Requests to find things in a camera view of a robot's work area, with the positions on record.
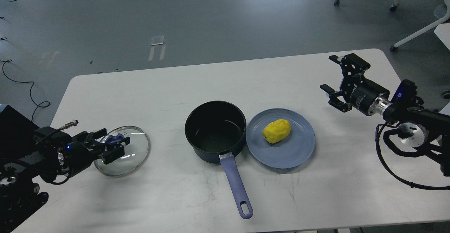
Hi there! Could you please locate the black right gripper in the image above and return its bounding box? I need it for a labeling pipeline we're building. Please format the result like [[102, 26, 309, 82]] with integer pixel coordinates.
[[320, 53, 390, 116]]

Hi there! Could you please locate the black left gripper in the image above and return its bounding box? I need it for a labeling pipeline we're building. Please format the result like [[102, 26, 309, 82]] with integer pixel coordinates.
[[58, 128, 130, 177]]

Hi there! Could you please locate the glass pot lid blue knob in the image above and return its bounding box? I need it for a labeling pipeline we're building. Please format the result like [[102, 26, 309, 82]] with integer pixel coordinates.
[[93, 126, 150, 177]]

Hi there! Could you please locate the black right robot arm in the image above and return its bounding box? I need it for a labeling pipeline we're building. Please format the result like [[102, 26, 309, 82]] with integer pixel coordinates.
[[320, 53, 449, 190]]

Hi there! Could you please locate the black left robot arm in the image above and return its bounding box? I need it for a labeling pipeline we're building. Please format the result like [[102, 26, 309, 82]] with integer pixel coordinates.
[[1, 120, 130, 233]]

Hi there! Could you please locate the yellow potato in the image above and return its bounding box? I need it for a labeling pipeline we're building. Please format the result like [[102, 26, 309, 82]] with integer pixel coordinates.
[[262, 119, 291, 144]]

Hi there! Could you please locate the blue plate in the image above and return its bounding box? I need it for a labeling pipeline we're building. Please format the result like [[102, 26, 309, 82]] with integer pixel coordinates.
[[246, 108, 315, 169]]

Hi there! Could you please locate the black box at left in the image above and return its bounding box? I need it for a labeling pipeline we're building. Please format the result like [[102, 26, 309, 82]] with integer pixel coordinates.
[[0, 104, 39, 159]]

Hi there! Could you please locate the dark blue saucepan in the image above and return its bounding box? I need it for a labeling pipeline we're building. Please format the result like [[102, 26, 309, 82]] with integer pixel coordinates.
[[184, 101, 253, 220]]

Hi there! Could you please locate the white chair base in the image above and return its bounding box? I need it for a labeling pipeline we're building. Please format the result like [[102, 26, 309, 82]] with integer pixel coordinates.
[[390, 0, 450, 52]]

